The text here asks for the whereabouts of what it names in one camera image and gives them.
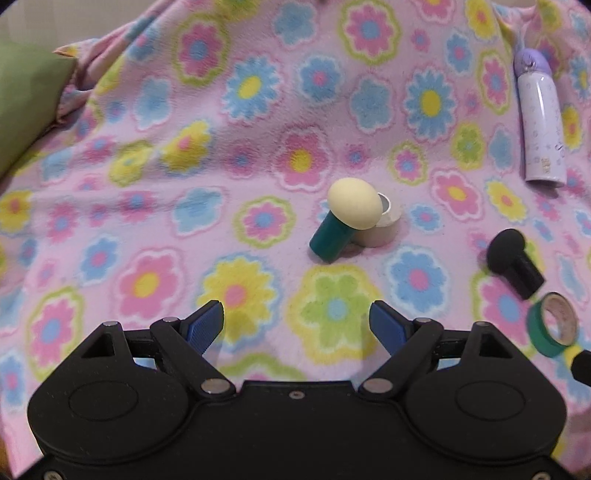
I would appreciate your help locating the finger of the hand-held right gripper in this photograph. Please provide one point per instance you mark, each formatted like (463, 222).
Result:
(582, 367)

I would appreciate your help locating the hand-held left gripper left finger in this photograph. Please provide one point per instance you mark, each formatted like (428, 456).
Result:
(205, 325)

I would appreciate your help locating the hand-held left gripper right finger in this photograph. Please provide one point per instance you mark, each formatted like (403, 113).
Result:
(385, 325)

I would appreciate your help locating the green tape roll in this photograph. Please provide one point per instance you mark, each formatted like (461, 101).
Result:
(538, 333)

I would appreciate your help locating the beige tape roll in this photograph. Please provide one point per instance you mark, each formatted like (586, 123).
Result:
(379, 234)

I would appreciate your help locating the black sponge applicator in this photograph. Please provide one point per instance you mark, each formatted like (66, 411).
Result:
(510, 256)

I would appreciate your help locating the pink floral fleece blanket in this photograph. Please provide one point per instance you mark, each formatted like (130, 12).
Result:
(231, 161)

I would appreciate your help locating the purple white bottle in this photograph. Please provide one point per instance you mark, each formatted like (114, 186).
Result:
(542, 120)

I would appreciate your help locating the green printed pillow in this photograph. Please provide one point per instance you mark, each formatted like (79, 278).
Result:
(27, 101)

